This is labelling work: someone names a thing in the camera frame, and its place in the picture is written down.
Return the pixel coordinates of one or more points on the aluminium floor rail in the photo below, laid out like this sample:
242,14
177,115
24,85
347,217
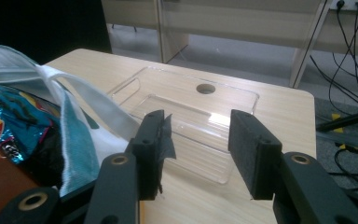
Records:
341,137

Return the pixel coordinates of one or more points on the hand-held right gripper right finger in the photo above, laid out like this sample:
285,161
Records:
254,155

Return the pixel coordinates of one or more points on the black metal stand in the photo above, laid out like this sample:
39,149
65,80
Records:
348,119

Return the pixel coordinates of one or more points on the white and teal tote bag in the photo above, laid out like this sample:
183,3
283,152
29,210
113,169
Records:
77,146

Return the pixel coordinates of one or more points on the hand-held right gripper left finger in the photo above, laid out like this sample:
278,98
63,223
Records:
150,146

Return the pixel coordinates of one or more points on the blue potato chip bag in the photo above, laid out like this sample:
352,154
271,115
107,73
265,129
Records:
18,121

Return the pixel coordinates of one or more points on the clear plastic tray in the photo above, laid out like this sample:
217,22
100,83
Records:
195,109

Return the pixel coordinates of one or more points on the brown box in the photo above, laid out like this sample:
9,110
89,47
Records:
0,186

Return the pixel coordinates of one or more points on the white power strip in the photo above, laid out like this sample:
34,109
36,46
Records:
349,3

